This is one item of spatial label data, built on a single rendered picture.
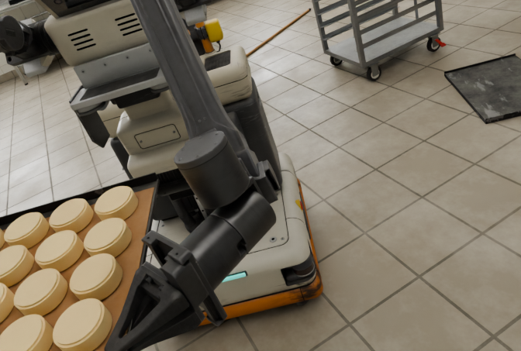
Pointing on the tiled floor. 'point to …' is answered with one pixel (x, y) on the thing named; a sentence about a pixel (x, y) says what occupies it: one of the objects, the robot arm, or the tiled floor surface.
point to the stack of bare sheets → (491, 87)
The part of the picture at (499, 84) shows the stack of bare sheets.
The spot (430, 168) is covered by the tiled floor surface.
